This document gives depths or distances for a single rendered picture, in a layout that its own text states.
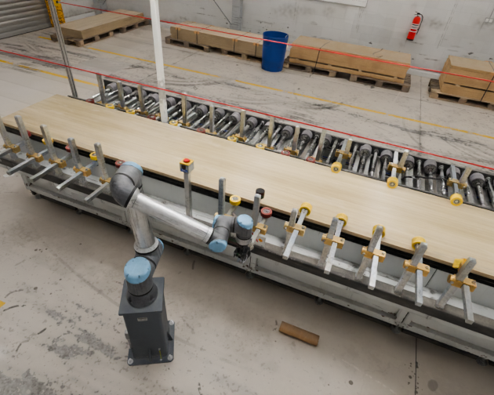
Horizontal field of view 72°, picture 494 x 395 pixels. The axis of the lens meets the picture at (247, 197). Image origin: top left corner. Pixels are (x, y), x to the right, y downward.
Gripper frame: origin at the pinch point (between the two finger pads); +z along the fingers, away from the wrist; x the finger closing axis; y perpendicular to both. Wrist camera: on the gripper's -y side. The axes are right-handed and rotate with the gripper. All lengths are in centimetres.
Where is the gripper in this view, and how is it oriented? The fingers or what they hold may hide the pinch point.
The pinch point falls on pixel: (242, 260)
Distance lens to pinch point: 215.6
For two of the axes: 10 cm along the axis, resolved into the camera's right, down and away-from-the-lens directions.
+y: -3.7, 5.6, -7.4
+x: 9.2, 2.9, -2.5
